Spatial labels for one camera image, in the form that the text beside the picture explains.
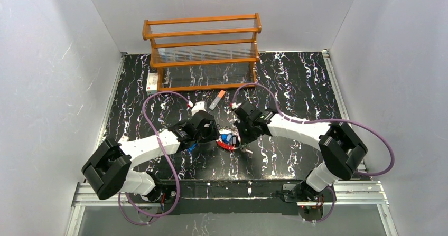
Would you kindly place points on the aluminium front frame rail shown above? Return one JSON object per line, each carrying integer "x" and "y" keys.
{"x": 356, "y": 192}

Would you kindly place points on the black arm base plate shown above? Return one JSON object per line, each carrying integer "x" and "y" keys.
{"x": 237, "y": 196}

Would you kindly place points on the blue key tag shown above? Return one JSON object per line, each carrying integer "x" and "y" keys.
{"x": 229, "y": 138}

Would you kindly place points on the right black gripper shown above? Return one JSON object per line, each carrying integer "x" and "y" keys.
{"x": 243, "y": 133}

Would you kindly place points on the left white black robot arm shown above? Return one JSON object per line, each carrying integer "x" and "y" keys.
{"x": 110, "y": 169}

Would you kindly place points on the orange grey marker pen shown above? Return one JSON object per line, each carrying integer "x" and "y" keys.
{"x": 217, "y": 99}

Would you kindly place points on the red white keyring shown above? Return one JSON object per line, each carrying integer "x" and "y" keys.
{"x": 228, "y": 147}

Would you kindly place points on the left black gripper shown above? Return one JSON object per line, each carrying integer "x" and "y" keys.
{"x": 213, "y": 133}

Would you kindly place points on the small white red box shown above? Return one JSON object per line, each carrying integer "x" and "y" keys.
{"x": 152, "y": 83}

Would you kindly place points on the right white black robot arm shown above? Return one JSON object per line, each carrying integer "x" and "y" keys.
{"x": 341, "y": 148}

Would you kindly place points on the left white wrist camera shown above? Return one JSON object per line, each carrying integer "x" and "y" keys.
{"x": 199, "y": 106}

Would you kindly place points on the wooden three-tier shelf rack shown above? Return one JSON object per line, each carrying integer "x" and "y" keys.
{"x": 226, "y": 46}

